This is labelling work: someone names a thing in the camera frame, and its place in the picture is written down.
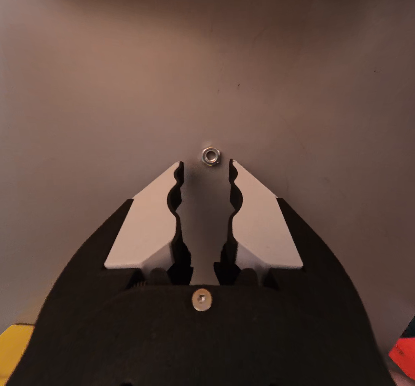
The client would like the steel hex nut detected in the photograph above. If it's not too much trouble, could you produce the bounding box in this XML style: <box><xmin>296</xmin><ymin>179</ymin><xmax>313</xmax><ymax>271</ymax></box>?
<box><xmin>201</xmin><ymin>147</ymin><xmax>222</xmax><ymax>166</ymax></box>

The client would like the orange red plastic piece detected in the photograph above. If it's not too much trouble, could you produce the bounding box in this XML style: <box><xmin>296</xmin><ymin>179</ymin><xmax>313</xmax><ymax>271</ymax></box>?
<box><xmin>388</xmin><ymin>337</ymin><xmax>415</xmax><ymax>381</ymax></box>

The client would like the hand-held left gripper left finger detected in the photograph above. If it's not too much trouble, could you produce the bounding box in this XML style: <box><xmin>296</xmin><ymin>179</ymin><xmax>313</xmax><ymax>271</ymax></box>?
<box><xmin>104</xmin><ymin>161</ymin><xmax>194</xmax><ymax>286</ymax></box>

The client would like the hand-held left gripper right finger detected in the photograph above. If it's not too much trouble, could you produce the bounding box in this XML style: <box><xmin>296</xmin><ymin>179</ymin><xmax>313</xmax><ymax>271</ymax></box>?
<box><xmin>213</xmin><ymin>159</ymin><xmax>304</xmax><ymax>286</ymax></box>

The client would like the yellow plastic bin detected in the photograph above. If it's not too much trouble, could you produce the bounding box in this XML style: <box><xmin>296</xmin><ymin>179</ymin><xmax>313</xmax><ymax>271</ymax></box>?
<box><xmin>0</xmin><ymin>324</ymin><xmax>35</xmax><ymax>381</ymax></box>

